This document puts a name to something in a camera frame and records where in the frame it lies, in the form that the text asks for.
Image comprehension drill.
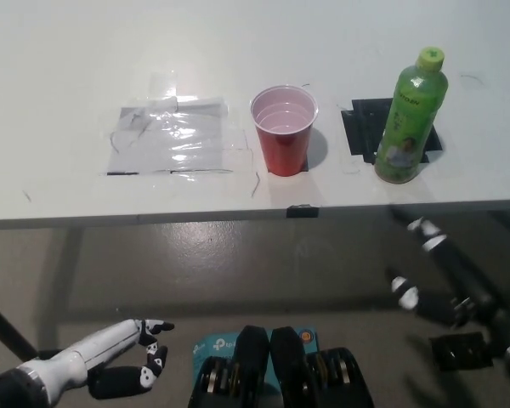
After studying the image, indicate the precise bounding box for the red plastic cup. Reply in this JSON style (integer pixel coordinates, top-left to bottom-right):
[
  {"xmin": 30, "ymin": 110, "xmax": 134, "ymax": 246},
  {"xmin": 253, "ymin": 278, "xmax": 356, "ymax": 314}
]
[{"xmin": 249, "ymin": 85, "xmax": 320, "ymax": 177}]

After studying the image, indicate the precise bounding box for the small black tape piece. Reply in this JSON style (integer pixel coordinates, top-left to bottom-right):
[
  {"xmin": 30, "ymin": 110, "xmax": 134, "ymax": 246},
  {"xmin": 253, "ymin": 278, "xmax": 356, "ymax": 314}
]
[{"xmin": 286, "ymin": 204, "xmax": 320, "ymax": 219}]

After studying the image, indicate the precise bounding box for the black table leg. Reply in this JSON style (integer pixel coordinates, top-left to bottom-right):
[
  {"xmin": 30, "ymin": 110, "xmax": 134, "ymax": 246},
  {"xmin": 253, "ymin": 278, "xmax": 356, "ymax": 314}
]
[{"xmin": 0, "ymin": 292, "xmax": 40, "ymax": 361}]

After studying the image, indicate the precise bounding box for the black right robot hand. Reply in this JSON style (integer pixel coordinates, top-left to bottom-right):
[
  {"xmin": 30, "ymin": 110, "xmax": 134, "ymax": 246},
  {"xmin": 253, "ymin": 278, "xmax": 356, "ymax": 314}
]
[{"xmin": 386, "ymin": 216, "xmax": 510, "ymax": 354}]

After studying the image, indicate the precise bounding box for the large black tape patch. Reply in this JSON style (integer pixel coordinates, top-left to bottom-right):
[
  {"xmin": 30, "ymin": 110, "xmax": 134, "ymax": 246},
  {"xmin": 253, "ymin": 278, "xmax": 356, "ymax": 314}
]
[{"xmin": 341, "ymin": 98, "xmax": 445, "ymax": 165}]

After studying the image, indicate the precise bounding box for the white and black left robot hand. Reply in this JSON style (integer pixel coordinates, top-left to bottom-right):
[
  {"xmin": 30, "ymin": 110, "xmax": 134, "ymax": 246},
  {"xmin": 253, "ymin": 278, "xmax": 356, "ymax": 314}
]
[{"xmin": 28, "ymin": 318, "xmax": 176, "ymax": 403}]

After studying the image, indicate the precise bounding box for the teal tp-link box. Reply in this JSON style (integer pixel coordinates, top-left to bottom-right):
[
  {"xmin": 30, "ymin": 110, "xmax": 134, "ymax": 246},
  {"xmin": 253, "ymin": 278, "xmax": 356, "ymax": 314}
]
[{"xmin": 190, "ymin": 325, "xmax": 320, "ymax": 394}]

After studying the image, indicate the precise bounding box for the clear plastic tape patch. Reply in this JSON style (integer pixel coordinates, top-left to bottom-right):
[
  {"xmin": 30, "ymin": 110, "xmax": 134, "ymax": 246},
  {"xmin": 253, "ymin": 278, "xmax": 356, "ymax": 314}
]
[{"xmin": 105, "ymin": 96, "xmax": 235, "ymax": 176}]

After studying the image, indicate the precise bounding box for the green tea bottle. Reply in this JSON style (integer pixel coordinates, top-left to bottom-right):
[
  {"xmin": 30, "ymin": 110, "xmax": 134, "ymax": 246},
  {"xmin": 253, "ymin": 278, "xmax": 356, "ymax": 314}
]
[{"xmin": 374, "ymin": 45, "xmax": 449, "ymax": 184}]

